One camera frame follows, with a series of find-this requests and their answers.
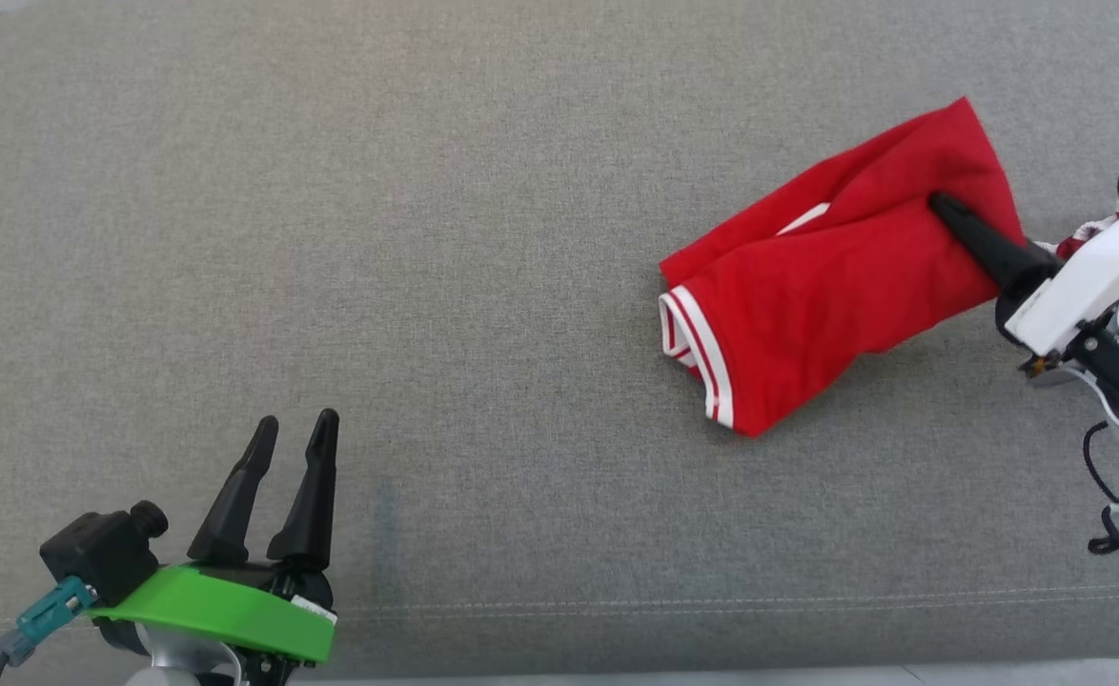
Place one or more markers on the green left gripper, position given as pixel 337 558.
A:
pixel 226 610

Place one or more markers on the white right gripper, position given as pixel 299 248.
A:
pixel 1084 281

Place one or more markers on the red jersey white sleeves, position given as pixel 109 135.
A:
pixel 836 286

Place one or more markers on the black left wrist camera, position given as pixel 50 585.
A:
pixel 102 553

